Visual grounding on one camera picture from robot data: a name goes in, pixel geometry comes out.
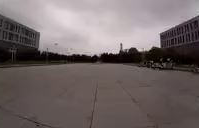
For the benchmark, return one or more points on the grey concrete pavement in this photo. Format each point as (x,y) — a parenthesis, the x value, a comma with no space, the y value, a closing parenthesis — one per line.
(100,96)

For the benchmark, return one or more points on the street lamp pole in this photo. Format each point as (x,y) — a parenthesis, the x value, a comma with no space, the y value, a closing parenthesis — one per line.
(47,55)

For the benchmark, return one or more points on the row of parked bicycles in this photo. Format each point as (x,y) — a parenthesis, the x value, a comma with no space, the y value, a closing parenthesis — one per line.
(163,64)

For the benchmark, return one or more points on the row of dark trees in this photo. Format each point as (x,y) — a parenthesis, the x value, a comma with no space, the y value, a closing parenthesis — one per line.
(120,56)

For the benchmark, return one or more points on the grey building with window rows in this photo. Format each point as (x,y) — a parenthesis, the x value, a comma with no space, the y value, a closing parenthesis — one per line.
(10,35)
(190,35)

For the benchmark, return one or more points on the tall distant tower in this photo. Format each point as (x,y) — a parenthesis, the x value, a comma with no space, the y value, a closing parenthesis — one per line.
(121,47)

